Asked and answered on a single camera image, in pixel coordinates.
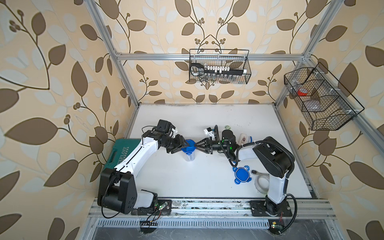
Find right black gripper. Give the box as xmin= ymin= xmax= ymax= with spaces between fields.
xmin=194 ymin=137 xmax=230 ymax=155

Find blue lid of cup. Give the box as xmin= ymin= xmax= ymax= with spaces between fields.
xmin=182 ymin=140 xmax=196 ymax=155
xmin=233 ymin=165 xmax=252 ymax=185

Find clear toiletry cup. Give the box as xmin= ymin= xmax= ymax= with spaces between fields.
xmin=184 ymin=151 xmax=196 ymax=162

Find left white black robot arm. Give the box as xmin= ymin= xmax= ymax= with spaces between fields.
xmin=98 ymin=131 xmax=189 ymax=214

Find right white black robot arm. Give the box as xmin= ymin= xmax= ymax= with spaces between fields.
xmin=195 ymin=130 xmax=295 ymax=216

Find green plastic tool case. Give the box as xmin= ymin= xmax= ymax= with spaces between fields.
xmin=103 ymin=139 xmax=141 ymax=170

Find clear tape roll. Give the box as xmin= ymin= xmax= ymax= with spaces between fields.
xmin=255 ymin=174 xmax=270 ymax=195

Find red item in basket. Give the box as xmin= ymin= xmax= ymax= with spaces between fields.
xmin=297 ymin=88 xmax=309 ymax=97

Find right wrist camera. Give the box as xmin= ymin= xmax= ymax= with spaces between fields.
xmin=204 ymin=128 xmax=216 ymax=140

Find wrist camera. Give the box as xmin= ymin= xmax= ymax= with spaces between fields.
xmin=156 ymin=120 xmax=178 ymax=138
xmin=204 ymin=128 xmax=216 ymax=140

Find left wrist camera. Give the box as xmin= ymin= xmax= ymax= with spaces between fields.
xmin=156 ymin=120 xmax=178 ymax=138

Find black handled scissors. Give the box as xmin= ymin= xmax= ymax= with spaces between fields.
xmin=190 ymin=63 xmax=209 ymax=77

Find white black socket rail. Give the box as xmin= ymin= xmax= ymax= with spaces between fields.
xmin=205 ymin=66 xmax=249 ymax=76

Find back black wire basket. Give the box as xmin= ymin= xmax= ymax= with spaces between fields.
xmin=189 ymin=49 xmax=252 ymax=85

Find black wire basket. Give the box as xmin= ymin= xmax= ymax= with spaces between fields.
xmin=189 ymin=49 xmax=252 ymax=85
xmin=284 ymin=62 xmax=365 ymax=131

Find aluminium front rail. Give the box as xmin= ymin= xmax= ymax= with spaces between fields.
xmin=86 ymin=197 xmax=337 ymax=220

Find right black wire basket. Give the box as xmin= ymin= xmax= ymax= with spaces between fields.
xmin=284 ymin=62 xmax=365 ymax=131

